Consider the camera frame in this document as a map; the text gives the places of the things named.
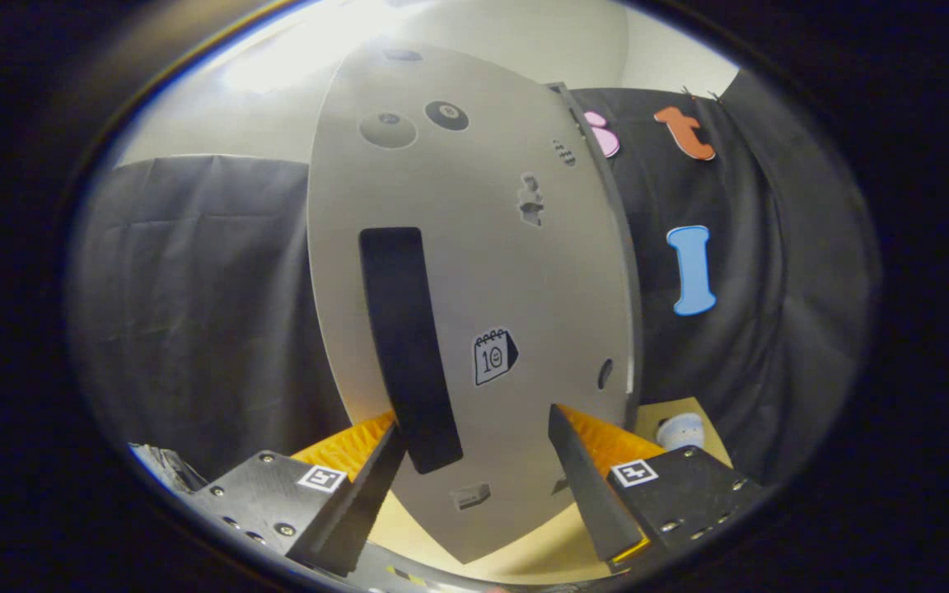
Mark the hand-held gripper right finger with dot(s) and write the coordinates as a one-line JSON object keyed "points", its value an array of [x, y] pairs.
{"points": [[590, 494]]}

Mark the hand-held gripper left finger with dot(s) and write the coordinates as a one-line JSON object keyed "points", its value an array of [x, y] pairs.
{"points": [[363, 502]]}

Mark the white cabinet door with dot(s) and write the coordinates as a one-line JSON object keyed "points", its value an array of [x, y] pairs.
{"points": [[507, 272]]}

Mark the small white container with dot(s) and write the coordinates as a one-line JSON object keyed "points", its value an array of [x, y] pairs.
{"points": [[680, 430]]}

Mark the grey cabinet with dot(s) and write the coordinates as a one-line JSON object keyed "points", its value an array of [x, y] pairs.
{"points": [[631, 313]]}

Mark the black backdrop cloth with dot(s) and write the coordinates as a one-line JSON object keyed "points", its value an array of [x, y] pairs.
{"points": [[194, 288]]}

